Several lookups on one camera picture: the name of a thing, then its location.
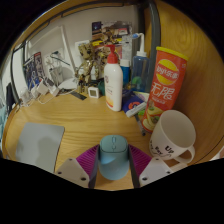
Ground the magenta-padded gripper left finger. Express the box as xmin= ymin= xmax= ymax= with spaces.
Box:
xmin=54 ymin=144 xmax=101 ymax=190

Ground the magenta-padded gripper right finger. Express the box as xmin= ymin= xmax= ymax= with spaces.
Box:
xmin=127 ymin=144 xmax=175 ymax=189

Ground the light blue computer mouse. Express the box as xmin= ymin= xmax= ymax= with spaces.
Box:
xmin=98 ymin=134 xmax=130 ymax=182

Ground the grey mouse pad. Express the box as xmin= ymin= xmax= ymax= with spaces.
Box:
xmin=14 ymin=121 xmax=66 ymax=174

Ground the white printed mug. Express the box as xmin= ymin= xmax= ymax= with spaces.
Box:
xmin=148 ymin=109 xmax=197 ymax=165

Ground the dark pen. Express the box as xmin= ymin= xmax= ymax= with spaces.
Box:
xmin=134 ymin=114 xmax=147 ymax=136

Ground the blue snack packet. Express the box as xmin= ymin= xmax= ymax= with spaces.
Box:
xmin=121 ymin=93 xmax=148 ymax=118

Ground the black flat ruler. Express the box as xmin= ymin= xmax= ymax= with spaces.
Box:
xmin=69 ymin=90 xmax=88 ymax=101

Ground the small white cube clock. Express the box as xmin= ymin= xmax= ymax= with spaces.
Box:
xmin=87 ymin=85 xmax=101 ymax=99

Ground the white power strip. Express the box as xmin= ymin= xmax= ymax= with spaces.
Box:
xmin=49 ymin=85 xmax=60 ymax=97

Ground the red chips can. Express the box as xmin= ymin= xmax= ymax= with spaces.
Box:
xmin=141 ymin=46 xmax=189 ymax=134

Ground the white power adapter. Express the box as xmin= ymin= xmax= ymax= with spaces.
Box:
xmin=36 ymin=81 xmax=49 ymax=98

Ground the clear glass jar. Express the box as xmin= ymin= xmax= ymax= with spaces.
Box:
xmin=20 ymin=89 xmax=34 ymax=104

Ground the white desk lamp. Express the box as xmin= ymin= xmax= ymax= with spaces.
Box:
xmin=28 ymin=25 xmax=80 ymax=90

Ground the dark green box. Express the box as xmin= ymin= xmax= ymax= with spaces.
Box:
xmin=97 ymin=79 xmax=107 ymax=96

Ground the white pump lotion bottle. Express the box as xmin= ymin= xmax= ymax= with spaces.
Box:
xmin=103 ymin=44 xmax=124 ymax=113

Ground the blue spray bottle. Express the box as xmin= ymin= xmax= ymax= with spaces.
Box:
xmin=130 ymin=32 xmax=150 ymax=93

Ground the tan robot model figure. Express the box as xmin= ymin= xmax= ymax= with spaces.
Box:
xmin=74 ymin=31 xmax=113 ymax=94

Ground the dark blue model kit box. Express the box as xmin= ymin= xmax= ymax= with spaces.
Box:
xmin=22 ymin=51 xmax=46 ymax=91

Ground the colourful picture box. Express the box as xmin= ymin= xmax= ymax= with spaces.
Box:
xmin=91 ymin=20 xmax=133 ymax=44

